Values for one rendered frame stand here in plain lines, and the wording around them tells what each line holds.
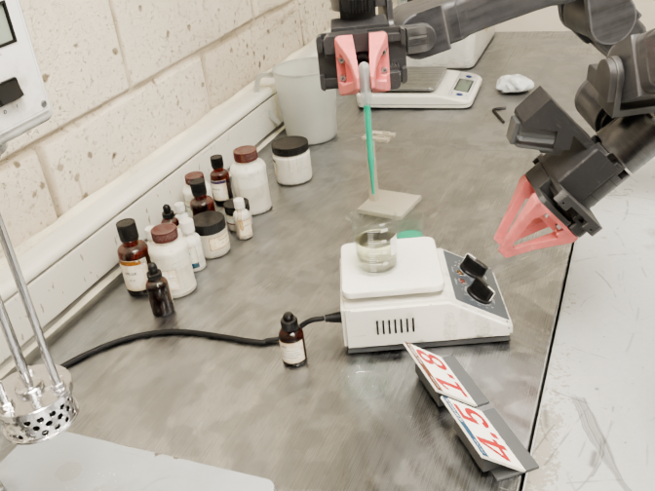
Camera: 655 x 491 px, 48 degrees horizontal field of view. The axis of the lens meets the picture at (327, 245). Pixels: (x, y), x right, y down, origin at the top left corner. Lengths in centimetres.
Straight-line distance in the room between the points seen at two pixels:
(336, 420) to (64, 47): 64
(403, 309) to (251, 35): 88
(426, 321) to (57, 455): 43
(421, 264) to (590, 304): 23
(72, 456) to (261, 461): 20
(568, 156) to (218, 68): 84
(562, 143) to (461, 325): 25
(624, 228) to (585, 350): 31
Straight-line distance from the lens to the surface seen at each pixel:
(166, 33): 134
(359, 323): 88
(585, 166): 79
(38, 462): 87
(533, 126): 78
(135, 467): 81
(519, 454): 78
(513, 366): 88
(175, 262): 105
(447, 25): 98
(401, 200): 124
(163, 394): 91
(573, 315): 97
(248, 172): 123
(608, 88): 78
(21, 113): 53
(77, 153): 115
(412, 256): 92
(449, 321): 89
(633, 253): 111
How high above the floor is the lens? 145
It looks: 29 degrees down
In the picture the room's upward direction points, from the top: 7 degrees counter-clockwise
